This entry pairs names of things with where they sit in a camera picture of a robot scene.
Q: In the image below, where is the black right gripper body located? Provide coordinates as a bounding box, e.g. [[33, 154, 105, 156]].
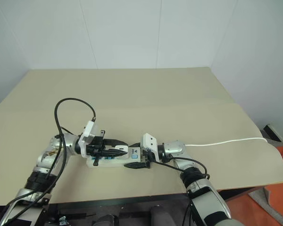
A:
[[142, 150, 157, 169]]

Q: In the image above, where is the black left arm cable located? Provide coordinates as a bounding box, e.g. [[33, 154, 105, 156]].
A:
[[3, 97, 97, 226]]

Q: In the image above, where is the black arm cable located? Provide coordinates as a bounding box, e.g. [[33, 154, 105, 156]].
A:
[[153, 159, 212, 181], [3, 97, 97, 226]]

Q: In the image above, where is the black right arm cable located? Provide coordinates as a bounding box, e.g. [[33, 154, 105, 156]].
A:
[[153, 159, 212, 181]]

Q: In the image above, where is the white power strip cable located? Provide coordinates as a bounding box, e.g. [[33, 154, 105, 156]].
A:
[[185, 137, 268, 147]]

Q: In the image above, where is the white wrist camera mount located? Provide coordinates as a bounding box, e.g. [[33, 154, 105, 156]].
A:
[[77, 120, 102, 158], [141, 133, 159, 163]]

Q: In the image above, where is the black table frame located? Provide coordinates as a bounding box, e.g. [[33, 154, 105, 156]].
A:
[[43, 187, 267, 226]]

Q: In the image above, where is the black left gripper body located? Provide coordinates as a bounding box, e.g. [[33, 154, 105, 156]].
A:
[[86, 130, 109, 168]]

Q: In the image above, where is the dark rounded shape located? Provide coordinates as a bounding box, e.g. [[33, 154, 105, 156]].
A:
[[93, 213, 120, 226]]

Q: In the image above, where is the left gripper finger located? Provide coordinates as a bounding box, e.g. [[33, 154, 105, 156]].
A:
[[96, 149, 128, 158], [103, 138, 128, 147]]

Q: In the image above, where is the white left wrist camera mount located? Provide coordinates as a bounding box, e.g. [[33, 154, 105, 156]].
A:
[[77, 120, 102, 158]]

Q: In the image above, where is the white charger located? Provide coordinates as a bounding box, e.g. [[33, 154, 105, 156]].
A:
[[115, 145, 129, 158]]

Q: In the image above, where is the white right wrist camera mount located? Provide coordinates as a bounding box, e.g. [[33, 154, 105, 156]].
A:
[[141, 133, 159, 163]]

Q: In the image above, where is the beige table cover sheet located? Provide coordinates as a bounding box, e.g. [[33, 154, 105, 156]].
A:
[[0, 66, 283, 208]]

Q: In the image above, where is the black and white box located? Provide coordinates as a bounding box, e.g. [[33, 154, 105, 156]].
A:
[[263, 123, 283, 143]]

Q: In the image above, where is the white power strip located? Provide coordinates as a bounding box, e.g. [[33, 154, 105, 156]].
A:
[[86, 146, 147, 169]]

